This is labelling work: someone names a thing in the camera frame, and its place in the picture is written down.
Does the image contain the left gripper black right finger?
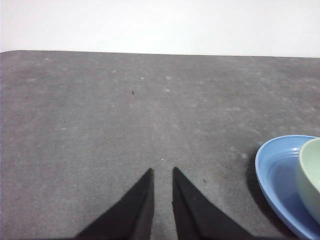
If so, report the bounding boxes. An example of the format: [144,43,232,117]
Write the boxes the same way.
[171,166,253,240]

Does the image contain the blue plate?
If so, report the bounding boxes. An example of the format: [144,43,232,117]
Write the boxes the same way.
[254,134,320,240]

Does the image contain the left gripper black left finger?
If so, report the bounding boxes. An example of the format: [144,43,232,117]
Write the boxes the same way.
[74,167,155,240]

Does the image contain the green bowl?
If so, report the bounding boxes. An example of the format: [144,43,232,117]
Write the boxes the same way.
[295,136,320,226]

